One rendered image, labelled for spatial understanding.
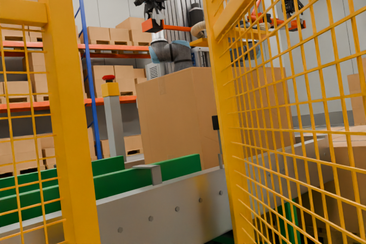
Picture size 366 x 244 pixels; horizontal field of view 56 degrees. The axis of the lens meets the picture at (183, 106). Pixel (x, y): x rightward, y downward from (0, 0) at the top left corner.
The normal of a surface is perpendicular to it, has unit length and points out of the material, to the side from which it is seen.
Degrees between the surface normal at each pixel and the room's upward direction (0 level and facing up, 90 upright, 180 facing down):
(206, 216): 90
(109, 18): 90
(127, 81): 90
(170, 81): 90
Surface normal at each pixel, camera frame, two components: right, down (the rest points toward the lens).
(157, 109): -0.77, 0.07
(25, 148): 0.62, -0.11
